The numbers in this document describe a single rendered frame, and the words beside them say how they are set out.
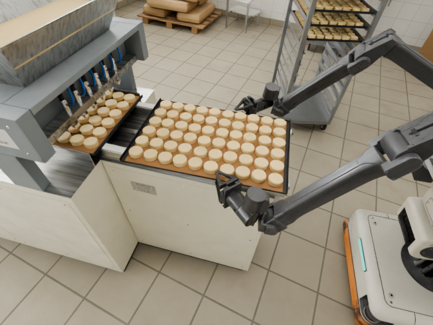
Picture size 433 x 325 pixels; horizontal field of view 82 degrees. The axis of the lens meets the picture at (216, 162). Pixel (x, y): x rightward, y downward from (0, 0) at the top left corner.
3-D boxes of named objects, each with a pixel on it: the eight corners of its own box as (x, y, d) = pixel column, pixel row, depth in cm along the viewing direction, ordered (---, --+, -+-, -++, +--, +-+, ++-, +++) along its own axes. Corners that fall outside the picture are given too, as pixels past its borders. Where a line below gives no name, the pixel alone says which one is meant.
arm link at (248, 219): (245, 231, 76) (259, 224, 79) (250, 218, 71) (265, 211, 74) (232, 215, 80) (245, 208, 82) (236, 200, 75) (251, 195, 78)
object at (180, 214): (139, 247, 161) (93, 149, 95) (160, 204, 184) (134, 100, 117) (246, 276, 152) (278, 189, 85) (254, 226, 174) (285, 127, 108)
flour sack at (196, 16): (200, 26, 389) (200, 15, 378) (175, 21, 398) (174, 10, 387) (216, 11, 435) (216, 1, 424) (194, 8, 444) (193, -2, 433)
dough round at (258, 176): (261, 171, 90) (263, 167, 88) (267, 182, 86) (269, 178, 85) (249, 173, 89) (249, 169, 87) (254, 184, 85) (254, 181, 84)
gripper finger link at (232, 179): (208, 184, 88) (223, 203, 82) (207, 171, 82) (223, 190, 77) (224, 176, 90) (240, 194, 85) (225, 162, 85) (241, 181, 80)
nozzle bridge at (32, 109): (-11, 178, 91) (-94, 98, 66) (98, 80, 139) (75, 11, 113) (69, 198, 86) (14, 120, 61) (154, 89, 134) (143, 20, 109)
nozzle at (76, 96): (80, 118, 94) (59, 73, 80) (84, 113, 96) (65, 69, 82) (94, 121, 93) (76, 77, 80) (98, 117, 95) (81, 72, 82)
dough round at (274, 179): (280, 175, 88) (281, 172, 87) (283, 187, 85) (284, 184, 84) (266, 176, 88) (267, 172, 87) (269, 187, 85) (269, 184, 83)
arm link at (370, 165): (428, 167, 52) (404, 137, 60) (415, 151, 50) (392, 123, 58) (271, 242, 76) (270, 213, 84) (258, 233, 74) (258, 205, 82)
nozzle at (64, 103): (69, 129, 90) (46, 84, 76) (75, 124, 92) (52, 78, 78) (84, 132, 89) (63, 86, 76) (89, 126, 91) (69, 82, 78)
